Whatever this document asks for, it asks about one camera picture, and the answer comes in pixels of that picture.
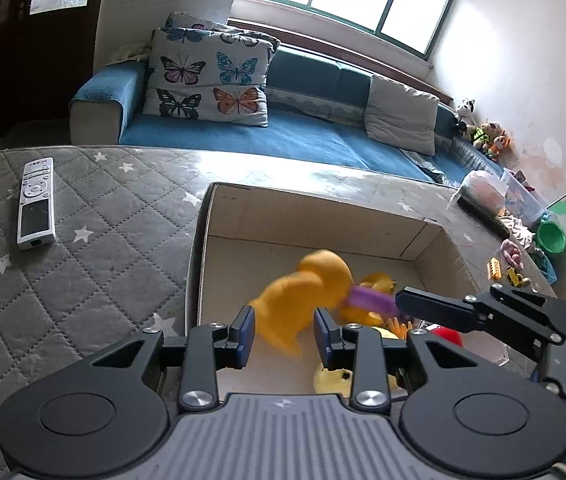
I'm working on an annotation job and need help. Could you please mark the small butterfly print pillow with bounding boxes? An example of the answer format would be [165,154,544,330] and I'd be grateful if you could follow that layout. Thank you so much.
[165,12,281,53]

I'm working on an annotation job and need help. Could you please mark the green plastic bowl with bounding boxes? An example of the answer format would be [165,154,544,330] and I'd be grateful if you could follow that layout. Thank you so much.
[537,220,566,255]

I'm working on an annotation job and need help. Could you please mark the dark wooden door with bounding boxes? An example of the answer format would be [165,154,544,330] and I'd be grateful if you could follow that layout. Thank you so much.
[0,0,111,121]

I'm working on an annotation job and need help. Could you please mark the clear plastic storage box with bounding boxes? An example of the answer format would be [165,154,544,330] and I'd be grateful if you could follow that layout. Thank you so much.
[500,167,546,231]

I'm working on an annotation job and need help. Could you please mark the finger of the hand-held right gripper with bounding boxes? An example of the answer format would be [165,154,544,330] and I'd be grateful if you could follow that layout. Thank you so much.
[395,284,564,346]

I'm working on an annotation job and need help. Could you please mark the orange plush toys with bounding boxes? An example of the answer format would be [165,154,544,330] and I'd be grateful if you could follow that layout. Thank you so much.
[473,121,512,161]

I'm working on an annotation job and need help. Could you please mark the red ball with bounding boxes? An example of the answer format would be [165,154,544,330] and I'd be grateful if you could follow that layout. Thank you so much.
[430,326,464,348]

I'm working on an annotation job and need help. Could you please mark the clear plastic bag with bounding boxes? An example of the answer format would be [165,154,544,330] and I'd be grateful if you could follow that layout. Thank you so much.
[455,170,508,216]

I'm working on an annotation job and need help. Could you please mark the grey cushion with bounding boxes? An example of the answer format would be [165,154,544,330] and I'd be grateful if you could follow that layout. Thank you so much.
[364,74,440,156]

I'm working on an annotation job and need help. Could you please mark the pink toy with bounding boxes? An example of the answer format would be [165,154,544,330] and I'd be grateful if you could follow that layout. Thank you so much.
[500,239,524,273]

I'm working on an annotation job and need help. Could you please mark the cream cloth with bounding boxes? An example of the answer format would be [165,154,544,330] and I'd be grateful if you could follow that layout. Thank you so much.
[108,42,151,64]

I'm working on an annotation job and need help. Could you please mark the large butterfly print pillow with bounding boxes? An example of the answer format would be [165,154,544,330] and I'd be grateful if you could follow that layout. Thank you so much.
[143,27,274,128]

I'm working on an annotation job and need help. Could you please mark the black and white plush cow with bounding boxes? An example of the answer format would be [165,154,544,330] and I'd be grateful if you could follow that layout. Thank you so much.
[455,99,478,133]

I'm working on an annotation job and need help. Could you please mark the grey cardboard box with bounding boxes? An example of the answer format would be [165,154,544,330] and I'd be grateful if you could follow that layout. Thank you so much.
[185,182,478,396]

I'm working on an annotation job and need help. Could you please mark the silver remote control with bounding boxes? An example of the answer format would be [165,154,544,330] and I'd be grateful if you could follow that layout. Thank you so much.
[17,157,57,251]

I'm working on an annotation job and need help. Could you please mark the yellow rubber duck figure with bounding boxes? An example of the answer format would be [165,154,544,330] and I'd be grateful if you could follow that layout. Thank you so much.
[248,250,354,357]

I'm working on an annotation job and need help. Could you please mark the small yellow toy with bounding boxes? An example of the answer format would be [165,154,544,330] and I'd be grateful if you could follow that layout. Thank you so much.
[340,272,398,328]

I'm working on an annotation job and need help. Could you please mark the blue sofa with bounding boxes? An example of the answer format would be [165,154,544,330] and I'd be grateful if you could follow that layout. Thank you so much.
[69,42,514,186]

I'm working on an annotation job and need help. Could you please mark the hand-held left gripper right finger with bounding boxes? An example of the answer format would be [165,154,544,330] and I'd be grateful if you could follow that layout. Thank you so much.
[314,307,486,416]

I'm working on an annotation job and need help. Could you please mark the purple toy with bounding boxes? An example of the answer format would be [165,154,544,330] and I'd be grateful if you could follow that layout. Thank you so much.
[345,284,404,318]

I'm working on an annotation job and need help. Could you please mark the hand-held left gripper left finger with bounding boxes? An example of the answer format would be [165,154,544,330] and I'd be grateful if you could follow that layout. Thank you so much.
[90,306,256,413]

